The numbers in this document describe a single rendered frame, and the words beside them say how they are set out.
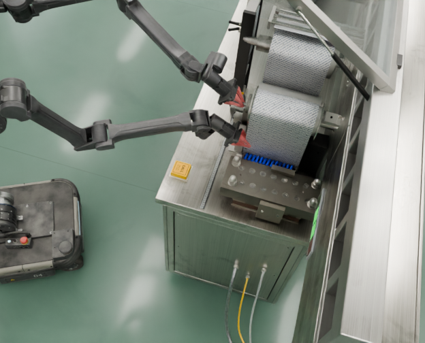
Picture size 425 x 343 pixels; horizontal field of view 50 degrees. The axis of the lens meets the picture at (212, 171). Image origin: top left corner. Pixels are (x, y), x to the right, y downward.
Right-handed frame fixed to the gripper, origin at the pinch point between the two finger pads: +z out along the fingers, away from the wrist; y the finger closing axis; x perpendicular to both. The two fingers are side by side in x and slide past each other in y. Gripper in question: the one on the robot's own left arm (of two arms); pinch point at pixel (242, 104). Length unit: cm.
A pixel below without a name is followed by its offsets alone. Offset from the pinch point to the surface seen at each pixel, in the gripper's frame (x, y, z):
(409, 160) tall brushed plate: 55, 24, 26
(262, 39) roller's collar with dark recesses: 9.7, -23.9, -6.1
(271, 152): -0.8, 9.4, 21.5
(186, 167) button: -33.3, 17.9, 5.5
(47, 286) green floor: -145, 66, 12
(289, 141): 10.4, 8.7, 18.9
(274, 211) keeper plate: -0.7, 32.0, 29.5
